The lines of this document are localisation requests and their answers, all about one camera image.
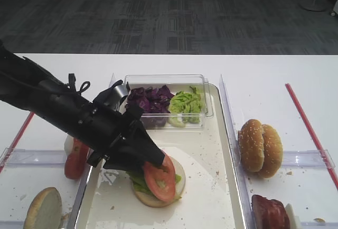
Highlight remaining tomato slices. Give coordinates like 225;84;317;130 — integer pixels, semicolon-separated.
64;138;89;180

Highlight clear rail behind tomatoes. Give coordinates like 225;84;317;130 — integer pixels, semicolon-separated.
1;148;67;167

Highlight left red plastic strip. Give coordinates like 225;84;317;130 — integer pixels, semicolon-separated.
0;112;34;173

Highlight clear rail behind buns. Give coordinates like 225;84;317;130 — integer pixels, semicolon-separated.
281;150;335;169

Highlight tomato slice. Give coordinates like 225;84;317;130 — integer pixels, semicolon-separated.
143;155;176;202

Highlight bun bottom standing left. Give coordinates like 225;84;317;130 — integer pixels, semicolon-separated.
23;187;62;229

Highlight lettuce leaf on bun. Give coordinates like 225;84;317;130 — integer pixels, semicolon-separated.
127;172;185;200

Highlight sesame bun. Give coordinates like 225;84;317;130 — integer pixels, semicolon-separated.
238;119;265;173
258;125;283;178

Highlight purple cabbage leaves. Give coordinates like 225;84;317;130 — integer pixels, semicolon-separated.
125;85;174;129

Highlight cream metal tray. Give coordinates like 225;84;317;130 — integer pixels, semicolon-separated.
67;85;245;228

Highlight clear rail behind patties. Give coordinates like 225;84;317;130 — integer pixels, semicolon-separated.
301;221;330;229

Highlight right red plastic strip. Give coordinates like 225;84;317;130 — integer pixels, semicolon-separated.
285;83;338;188

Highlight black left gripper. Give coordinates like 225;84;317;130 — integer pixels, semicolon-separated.
87;80;165;171

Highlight white pusher block tomatoes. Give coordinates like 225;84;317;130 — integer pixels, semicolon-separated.
64;135;74;156

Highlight sesame bun top inner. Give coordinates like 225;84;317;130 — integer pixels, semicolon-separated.
258;125;283;178

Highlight right clear tray guide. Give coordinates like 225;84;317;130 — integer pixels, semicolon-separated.
219;75;256;228

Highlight bottom bun on plate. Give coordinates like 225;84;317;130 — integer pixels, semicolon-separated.
127;155;186;208

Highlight stacked brown meat patties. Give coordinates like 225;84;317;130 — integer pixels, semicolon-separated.
251;195;290;229

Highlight clear plastic salad box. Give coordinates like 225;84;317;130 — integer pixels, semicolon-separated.
120;74;213;129

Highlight green lettuce in box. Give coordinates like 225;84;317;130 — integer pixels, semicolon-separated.
168;86;202;128

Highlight stanchion post base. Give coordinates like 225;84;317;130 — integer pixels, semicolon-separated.
298;0;327;12

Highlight sesame bun top outer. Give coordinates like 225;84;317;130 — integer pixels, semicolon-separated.
238;119;265;173

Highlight red plastic strip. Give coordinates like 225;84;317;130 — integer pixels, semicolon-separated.
0;112;34;173
285;83;338;188

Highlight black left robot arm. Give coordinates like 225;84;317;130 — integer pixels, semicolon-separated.
1;46;165;171

